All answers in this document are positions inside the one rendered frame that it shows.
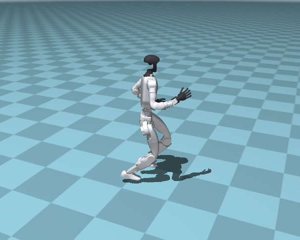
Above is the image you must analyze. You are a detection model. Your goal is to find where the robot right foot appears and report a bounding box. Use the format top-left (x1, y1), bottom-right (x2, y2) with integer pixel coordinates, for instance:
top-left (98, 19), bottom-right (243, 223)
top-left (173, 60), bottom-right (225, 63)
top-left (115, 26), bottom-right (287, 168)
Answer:
top-left (120, 170), bottom-right (141, 181)

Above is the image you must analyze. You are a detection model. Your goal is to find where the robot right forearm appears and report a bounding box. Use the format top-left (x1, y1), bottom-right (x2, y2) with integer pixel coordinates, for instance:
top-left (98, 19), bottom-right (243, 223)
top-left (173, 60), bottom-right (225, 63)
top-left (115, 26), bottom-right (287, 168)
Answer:
top-left (153, 98), bottom-right (178, 110)

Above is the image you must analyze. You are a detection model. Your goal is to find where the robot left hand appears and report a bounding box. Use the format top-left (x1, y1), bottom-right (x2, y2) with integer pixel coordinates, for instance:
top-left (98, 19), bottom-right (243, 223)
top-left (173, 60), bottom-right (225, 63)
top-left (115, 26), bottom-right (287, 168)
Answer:
top-left (155, 98), bottom-right (166, 110)

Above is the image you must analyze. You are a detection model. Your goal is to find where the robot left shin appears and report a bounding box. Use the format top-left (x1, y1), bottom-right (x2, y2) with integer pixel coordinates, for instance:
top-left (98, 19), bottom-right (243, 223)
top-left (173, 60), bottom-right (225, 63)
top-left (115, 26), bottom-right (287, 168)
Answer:
top-left (145, 139), bottom-right (172, 156)

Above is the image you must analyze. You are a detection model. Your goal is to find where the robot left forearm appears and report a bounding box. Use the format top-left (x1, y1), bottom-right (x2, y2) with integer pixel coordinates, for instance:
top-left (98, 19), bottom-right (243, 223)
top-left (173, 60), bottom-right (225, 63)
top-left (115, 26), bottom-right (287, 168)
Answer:
top-left (137, 89), bottom-right (141, 98)

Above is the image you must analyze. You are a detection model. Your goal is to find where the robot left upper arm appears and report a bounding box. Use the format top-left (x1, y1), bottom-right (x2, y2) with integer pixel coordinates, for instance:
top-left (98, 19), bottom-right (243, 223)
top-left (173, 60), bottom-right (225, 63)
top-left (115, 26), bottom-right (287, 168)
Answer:
top-left (132, 73), bottom-right (145, 95)

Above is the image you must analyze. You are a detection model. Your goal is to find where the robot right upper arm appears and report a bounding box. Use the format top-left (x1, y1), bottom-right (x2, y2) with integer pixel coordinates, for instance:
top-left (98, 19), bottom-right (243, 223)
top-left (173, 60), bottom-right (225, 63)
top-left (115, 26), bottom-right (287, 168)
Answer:
top-left (147, 79), bottom-right (157, 111)

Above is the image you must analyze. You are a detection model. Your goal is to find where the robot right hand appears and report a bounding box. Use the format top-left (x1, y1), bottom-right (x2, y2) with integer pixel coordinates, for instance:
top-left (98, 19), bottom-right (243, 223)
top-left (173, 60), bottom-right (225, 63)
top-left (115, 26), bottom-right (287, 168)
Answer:
top-left (171, 88), bottom-right (192, 105)

